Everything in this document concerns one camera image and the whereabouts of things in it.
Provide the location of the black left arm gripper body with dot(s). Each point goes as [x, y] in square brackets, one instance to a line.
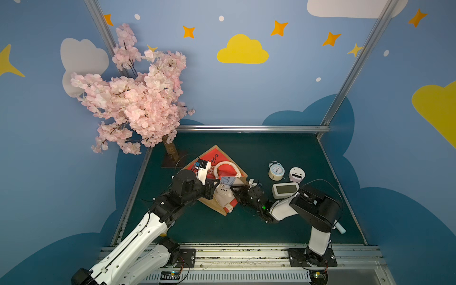
[209, 187]

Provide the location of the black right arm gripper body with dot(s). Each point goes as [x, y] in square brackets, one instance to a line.
[244, 194]

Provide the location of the white rectangular digital clock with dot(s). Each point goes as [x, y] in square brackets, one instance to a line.
[284, 190]

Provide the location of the blue twin bell alarm clock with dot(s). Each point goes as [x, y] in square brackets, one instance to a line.
[276, 171]

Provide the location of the white round smiley alarm clock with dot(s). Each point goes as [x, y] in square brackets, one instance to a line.
[297, 175]

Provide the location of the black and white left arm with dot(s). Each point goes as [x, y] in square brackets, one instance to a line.
[126, 264]

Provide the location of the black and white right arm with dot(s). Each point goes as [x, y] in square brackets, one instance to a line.
[315, 207]

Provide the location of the white box clock in bag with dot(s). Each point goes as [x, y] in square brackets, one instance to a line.
[225, 197]

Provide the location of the brown artificial tree trunk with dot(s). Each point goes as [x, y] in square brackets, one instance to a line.
[170, 148]

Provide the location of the small green circuit board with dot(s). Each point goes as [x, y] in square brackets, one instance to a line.
[169, 277]

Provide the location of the pink cherry blossom foliage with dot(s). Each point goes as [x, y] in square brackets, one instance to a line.
[143, 110]

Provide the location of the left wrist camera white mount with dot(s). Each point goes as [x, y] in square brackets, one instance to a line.
[202, 167]

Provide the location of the horizontal aluminium frame rail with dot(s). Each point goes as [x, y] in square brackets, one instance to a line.
[275, 129]

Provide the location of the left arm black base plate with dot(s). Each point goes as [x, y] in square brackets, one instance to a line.
[182, 258]

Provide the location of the front aluminium mounting rail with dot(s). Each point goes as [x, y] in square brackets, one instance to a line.
[267, 263]

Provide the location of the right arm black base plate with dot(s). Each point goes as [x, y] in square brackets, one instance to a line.
[304, 257]

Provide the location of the left aluminium frame post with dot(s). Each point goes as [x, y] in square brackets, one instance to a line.
[98, 17]

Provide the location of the aluminium frame post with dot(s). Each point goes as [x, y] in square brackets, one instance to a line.
[98, 17]
[374, 36]

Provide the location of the right aluminium frame post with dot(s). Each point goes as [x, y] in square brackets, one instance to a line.
[374, 36]

